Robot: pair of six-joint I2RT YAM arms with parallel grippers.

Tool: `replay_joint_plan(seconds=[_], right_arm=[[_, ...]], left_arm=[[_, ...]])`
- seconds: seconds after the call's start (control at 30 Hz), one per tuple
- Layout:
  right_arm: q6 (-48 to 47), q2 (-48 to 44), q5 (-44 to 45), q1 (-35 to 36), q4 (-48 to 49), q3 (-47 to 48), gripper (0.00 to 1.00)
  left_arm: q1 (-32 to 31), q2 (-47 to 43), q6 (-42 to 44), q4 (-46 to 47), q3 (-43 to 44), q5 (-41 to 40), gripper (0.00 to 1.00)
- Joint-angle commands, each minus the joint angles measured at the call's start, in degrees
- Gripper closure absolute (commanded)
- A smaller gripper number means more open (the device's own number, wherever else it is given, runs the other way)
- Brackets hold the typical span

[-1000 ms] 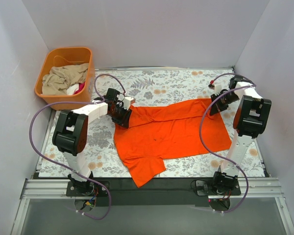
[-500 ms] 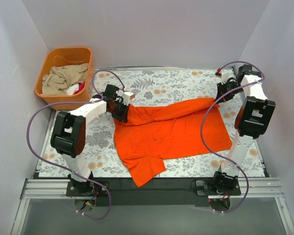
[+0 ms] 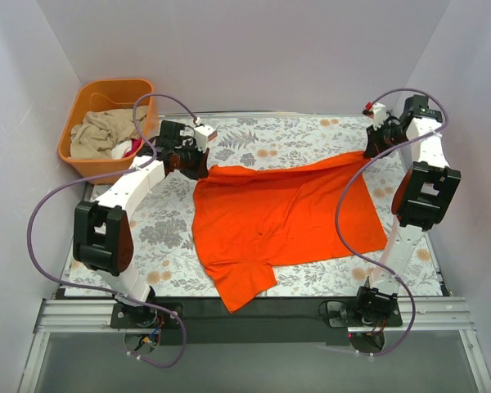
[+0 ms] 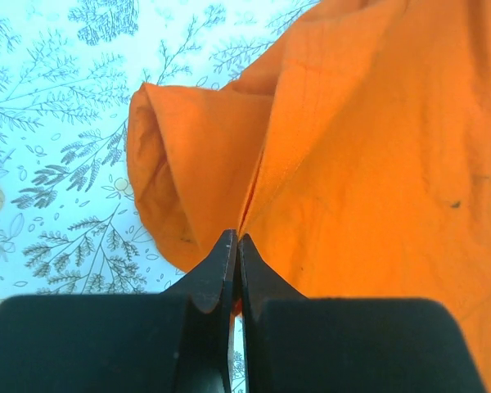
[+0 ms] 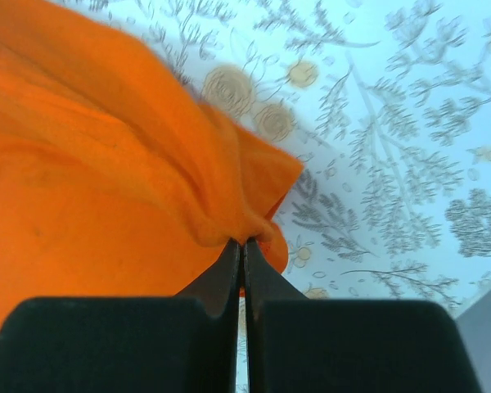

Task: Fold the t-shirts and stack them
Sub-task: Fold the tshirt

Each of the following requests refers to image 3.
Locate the orange t shirt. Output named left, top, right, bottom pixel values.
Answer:
left=192, top=151, right=387, bottom=313

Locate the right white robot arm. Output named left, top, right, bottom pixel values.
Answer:
left=354, top=94, right=462, bottom=326

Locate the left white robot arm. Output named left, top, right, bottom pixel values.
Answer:
left=73, top=120, right=217, bottom=328

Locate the pink garment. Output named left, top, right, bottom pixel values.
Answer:
left=124, top=138, right=143, bottom=158

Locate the white garment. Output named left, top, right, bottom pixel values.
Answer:
left=110, top=140, right=133, bottom=160

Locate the orange plastic basket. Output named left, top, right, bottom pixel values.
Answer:
left=57, top=79, right=154, bottom=178

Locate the beige t shirt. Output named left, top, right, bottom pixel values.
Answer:
left=70, top=109, right=140, bottom=160

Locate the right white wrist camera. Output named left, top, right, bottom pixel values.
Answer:
left=363, top=102, right=388, bottom=129

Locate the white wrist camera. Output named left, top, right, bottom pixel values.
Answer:
left=363, top=102, right=388, bottom=129
left=193, top=117, right=218, bottom=147

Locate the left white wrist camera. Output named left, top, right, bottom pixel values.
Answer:
left=193, top=117, right=218, bottom=147

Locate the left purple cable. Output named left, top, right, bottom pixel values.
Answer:
left=25, top=93, right=188, bottom=368

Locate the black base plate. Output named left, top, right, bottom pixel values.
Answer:
left=108, top=296, right=406, bottom=347

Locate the aluminium frame rail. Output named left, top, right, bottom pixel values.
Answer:
left=35, top=296, right=474, bottom=332

